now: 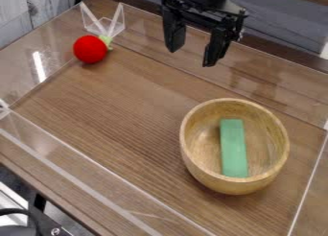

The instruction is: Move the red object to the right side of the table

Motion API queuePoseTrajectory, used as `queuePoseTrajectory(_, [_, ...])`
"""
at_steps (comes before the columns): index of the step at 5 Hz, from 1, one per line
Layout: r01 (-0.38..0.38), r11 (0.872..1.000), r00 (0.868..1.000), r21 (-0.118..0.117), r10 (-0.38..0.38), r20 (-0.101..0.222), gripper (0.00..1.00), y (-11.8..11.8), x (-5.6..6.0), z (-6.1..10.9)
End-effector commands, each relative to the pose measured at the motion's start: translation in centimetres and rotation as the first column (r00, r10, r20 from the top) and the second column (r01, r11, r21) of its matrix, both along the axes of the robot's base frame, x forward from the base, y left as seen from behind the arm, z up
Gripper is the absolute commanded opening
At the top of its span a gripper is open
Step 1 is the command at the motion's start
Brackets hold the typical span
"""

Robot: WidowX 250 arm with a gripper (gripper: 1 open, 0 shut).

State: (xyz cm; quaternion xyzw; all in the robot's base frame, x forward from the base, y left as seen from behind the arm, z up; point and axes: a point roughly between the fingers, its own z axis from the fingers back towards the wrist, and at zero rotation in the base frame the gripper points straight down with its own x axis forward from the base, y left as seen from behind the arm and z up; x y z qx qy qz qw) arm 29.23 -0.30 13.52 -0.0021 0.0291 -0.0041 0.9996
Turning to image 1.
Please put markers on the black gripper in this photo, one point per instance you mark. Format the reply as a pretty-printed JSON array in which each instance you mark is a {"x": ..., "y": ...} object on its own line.
[{"x": 220, "y": 14}]

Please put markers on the red felt radish toy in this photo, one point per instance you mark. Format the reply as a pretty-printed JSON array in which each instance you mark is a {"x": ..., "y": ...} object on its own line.
[{"x": 91, "y": 48}]

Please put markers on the clear acrylic table barrier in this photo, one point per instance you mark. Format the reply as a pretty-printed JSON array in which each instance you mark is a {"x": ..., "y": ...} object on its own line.
[{"x": 89, "y": 132}]

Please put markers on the wooden bowl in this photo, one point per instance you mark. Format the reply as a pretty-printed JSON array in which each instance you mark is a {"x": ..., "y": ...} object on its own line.
[{"x": 267, "y": 145}]

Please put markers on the green rectangular block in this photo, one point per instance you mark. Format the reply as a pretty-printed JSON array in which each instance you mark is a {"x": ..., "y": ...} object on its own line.
[{"x": 233, "y": 148}]

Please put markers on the clear acrylic corner bracket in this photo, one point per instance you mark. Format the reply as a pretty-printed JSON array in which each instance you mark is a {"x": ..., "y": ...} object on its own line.
[{"x": 103, "y": 26}]

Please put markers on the black table leg bracket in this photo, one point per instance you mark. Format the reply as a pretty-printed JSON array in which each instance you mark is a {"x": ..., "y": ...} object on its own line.
[{"x": 48, "y": 226}]

